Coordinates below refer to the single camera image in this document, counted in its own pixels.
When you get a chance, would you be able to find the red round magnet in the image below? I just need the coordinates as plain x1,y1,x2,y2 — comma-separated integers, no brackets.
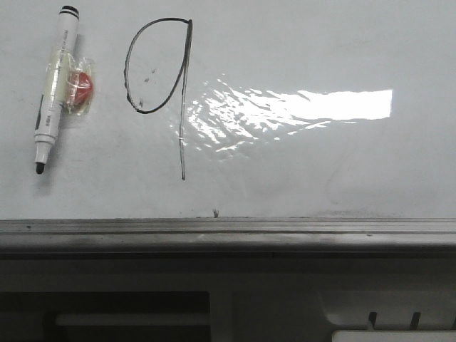
63,56,95,116

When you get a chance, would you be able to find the white whiteboard with metal frame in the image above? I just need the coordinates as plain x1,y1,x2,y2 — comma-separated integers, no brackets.
1,1,455,256

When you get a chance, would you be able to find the white whiteboard marker pen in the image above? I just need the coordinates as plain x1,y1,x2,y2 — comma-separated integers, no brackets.
34,5,79,175

